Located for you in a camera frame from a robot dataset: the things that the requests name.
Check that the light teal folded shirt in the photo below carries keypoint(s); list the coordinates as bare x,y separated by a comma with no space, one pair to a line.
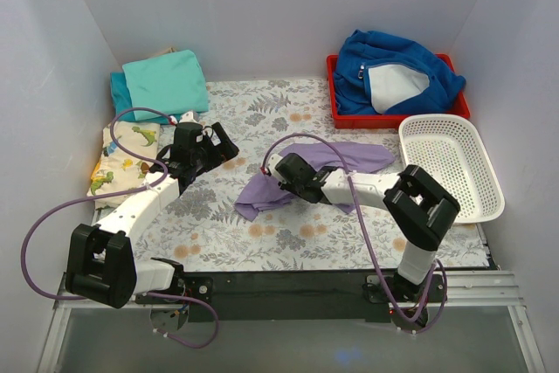
171,83

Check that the floral table cloth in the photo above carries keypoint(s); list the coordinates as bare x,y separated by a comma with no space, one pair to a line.
203,231

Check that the red plastic tray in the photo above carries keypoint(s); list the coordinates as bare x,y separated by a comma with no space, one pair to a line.
459,108

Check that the dark teal folded shirt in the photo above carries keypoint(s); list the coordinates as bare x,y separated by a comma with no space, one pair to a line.
122,101

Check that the white plastic basket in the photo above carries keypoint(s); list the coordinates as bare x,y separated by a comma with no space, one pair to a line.
450,149

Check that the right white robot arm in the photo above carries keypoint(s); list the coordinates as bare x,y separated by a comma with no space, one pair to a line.
422,209

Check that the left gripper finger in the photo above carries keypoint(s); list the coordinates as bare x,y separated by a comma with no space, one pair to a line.
227,150
222,137

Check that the blue fleece jacket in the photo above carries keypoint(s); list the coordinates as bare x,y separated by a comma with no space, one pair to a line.
381,74

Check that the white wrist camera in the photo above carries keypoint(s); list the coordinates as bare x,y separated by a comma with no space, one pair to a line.
189,116
269,167

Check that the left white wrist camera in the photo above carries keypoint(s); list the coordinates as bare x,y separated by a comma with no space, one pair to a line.
189,116

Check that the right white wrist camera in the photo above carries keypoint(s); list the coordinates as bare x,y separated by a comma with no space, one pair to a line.
269,167

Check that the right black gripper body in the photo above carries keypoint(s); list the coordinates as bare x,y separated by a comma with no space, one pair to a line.
287,183

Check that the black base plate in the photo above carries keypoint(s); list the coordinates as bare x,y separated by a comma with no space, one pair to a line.
289,295

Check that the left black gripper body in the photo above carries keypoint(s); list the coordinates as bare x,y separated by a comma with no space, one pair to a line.
214,148

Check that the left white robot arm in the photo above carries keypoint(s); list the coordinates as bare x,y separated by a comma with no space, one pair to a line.
101,264

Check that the aluminium frame rail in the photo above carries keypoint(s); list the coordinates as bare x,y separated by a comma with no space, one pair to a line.
478,322

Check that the dinosaur print folded shirt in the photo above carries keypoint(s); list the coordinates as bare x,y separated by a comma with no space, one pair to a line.
116,170

